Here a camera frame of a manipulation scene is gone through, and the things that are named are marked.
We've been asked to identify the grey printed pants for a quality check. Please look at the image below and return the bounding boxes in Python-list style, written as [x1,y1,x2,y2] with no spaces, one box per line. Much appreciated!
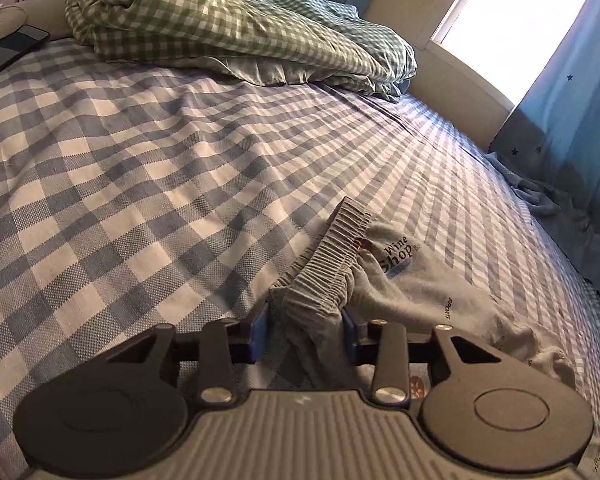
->
[268,196,600,480]

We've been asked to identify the blue white checked bedsheet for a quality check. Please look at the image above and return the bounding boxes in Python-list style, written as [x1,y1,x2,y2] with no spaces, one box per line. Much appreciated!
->
[0,39,600,479]

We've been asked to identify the blue star curtain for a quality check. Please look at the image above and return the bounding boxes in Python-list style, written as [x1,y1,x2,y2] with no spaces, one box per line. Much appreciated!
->
[486,0,600,300]

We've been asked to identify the green checked duvet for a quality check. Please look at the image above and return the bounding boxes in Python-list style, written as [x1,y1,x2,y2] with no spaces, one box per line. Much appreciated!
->
[66,0,417,100]

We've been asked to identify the window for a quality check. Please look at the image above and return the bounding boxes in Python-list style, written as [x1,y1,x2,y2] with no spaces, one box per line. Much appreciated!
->
[417,0,585,112]

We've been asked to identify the black smartphone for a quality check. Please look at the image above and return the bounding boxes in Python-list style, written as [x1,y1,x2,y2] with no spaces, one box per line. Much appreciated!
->
[0,25,50,73]

